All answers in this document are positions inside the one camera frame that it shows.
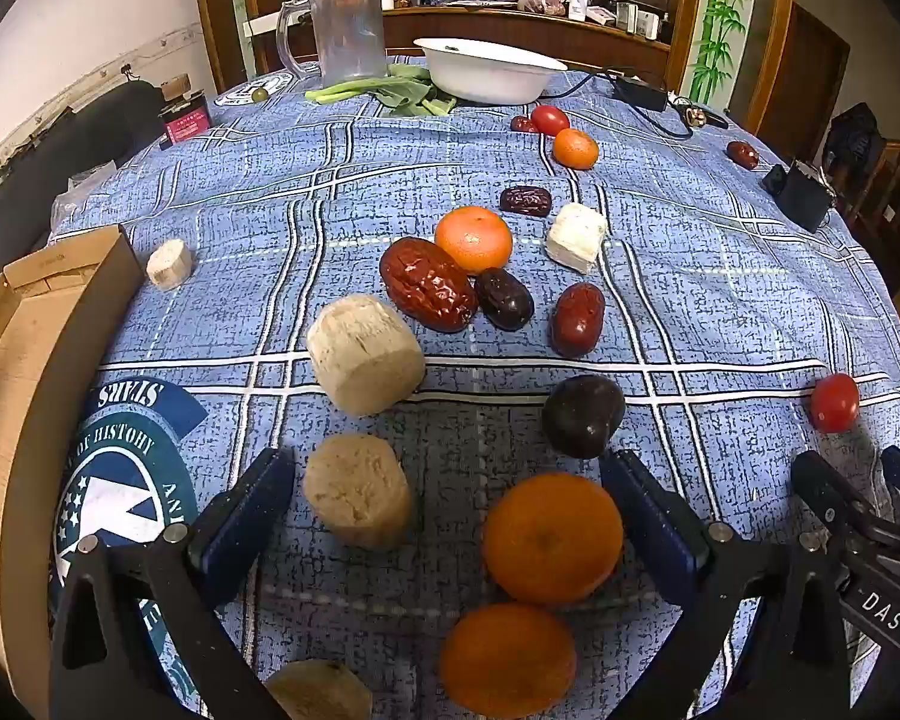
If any wooden counter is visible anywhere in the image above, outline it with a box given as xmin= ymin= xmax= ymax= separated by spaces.
xmin=251 ymin=1 xmax=676 ymax=91

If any green leafy vegetable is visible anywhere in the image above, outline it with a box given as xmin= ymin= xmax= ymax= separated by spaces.
xmin=304 ymin=64 xmax=458 ymax=118

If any dark red wrinkled date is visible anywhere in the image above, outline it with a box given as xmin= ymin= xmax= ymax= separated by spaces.
xmin=499 ymin=186 xmax=553 ymax=218

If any white speckled chunk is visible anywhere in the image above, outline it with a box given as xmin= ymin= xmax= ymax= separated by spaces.
xmin=546 ymin=202 xmax=608 ymax=275

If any wooden chair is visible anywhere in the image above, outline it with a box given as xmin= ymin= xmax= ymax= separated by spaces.
xmin=840 ymin=120 xmax=900 ymax=301

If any dark purple jujube date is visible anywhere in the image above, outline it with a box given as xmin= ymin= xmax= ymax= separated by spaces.
xmin=474 ymin=268 xmax=535 ymax=332

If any brown cardboard box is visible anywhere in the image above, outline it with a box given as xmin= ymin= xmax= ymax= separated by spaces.
xmin=0 ymin=225 xmax=147 ymax=720

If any large red jujube date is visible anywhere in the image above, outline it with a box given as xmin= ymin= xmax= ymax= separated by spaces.
xmin=379 ymin=237 xmax=479 ymax=333

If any black pouch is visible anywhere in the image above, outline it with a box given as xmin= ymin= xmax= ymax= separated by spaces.
xmin=762 ymin=157 xmax=839 ymax=233

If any clear plastic pitcher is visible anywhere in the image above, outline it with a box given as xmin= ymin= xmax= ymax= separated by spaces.
xmin=276 ymin=0 xmax=387 ymax=86

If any small beige cylindrical chunk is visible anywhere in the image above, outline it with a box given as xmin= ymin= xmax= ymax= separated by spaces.
xmin=146 ymin=238 xmax=194 ymax=291

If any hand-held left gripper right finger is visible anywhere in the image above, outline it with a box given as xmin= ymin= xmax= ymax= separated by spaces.
xmin=600 ymin=450 xmax=848 ymax=720

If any large beige cylindrical chunk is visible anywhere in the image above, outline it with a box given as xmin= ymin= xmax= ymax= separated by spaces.
xmin=306 ymin=295 xmax=427 ymax=416

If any black jacket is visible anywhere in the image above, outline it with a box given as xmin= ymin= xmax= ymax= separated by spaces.
xmin=825 ymin=101 xmax=887 ymax=188

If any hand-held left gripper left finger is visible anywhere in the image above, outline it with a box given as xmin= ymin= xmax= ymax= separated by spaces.
xmin=49 ymin=448 xmax=297 ymax=720

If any white bowl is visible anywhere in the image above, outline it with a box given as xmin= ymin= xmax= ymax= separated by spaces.
xmin=413 ymin=37 xmax=569 ymax=104

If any dark bottle with red label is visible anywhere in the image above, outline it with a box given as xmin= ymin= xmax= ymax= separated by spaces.
xmin=157 ymin=75 xmax=212 ymax=149

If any orange mandarin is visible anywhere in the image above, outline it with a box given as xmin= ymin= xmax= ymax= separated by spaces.
xmin=440 ymin=602 xmax=577 ymax=717
xmin=552 ymin=128 xmax=599 ymax=170
xmin=434 ymin=206 xmax=513 ymax=273
xmin=482 ymin=472 xmax=624 ymax=605

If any dark purple plum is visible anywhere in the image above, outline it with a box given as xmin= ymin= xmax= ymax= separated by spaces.
xmin=543 ymin=374 xmax=627 ymax=460

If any blue plaid tablecloth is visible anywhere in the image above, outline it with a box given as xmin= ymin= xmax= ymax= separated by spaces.
xmin=49 ymin=52 xmax=900 ymax=720

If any crumpled clear plastic bag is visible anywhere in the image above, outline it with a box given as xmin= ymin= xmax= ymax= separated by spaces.
xmin=49 ymin=161 xmax=119 ymax=224

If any black power adapter with cable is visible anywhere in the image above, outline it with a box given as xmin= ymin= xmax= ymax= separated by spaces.
xmin=544 ymin=67 xmax=728 ymax=140

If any black sofa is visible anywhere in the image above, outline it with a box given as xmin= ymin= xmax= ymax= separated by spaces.
xmin=0 ymin=79 xmax=166 ymax=293

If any bamboo wall decal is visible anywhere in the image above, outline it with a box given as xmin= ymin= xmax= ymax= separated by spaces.
xmin=686 ymin=0 xmax=751 ymax=106

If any wooden door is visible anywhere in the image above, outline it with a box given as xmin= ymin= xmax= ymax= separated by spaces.
xmin=757 ymin=4 xmax=850 ymax=160

